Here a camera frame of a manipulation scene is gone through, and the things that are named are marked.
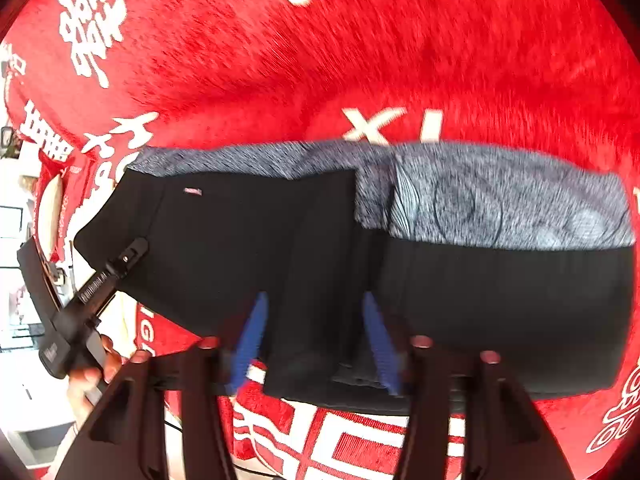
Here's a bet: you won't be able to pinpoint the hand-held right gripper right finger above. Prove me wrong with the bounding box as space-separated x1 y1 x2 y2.
361 291 577 480

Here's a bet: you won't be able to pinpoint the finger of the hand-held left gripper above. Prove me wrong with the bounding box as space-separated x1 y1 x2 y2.
75 238 151 311

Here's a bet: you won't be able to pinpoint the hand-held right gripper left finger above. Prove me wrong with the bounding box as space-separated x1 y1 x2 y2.
55 291 272 480

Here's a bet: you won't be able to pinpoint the black pants with blue trim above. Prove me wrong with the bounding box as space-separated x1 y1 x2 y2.
74 139 637 417

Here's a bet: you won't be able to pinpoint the person's left hand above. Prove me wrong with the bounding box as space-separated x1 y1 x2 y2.
67 335 152 412

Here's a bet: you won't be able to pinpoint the cream oval object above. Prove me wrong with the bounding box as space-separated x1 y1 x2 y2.
36 175 67 259

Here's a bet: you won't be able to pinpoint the red printed blanket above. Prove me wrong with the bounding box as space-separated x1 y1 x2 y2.
0 0 640 480

